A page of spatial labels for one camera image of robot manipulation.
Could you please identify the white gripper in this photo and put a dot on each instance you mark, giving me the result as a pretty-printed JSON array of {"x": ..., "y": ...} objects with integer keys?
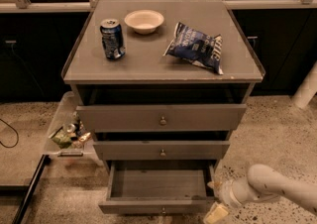
[{"x": 225, "y": 192}]

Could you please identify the grey bottom drawer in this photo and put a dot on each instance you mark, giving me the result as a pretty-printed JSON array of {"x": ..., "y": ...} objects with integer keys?
[{"x": 159, "y": 187}]

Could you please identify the grey drawer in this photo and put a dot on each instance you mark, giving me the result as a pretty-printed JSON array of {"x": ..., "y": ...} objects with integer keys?
[
  {"x": 161, "y": 150},
  {"x": 159, "y": 187},
  {"x": 161, "y": 118}
]

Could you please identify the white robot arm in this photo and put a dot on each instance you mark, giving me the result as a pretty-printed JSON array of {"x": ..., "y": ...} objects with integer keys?
[{"x": 260, "y": 184}]

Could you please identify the grey middle drawer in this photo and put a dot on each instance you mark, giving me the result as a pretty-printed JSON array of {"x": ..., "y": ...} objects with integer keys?
[{"x": 161, "y": 150}]

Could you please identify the grey wooden drawer cabinet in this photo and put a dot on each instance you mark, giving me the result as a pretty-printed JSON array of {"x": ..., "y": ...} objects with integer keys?
[{"x": 146, "y": 76}]

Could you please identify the grey top drawer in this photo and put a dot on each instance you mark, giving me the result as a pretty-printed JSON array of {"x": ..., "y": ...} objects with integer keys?
[{"x": 161, "y": 118}]

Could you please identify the white pole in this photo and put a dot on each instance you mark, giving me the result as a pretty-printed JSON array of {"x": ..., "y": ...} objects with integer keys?
[{"x": 307, "y": 89}]

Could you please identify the clear plastic storage bin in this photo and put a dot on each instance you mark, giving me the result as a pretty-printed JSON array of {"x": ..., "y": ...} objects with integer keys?
[{"x": 66, "y": 118}]

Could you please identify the blue chip bag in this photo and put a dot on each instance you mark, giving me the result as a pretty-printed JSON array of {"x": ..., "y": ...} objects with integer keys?
[{"x": 196, "y": 47}]

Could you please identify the green snack packet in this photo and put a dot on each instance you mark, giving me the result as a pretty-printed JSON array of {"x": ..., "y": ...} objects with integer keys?
[{"x": 61, "y": 139}]

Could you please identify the white paper bowl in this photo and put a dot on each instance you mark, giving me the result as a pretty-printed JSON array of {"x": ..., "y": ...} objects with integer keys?
[{"x": 144, "y": 21}]

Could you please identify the blue soda can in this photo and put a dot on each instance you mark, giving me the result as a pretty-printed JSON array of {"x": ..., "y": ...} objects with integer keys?
[{"x": 112, "y": 39}]

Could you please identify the black floor rail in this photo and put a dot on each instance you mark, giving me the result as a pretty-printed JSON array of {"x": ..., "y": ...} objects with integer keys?
[{"x": 24, "y": 192}]

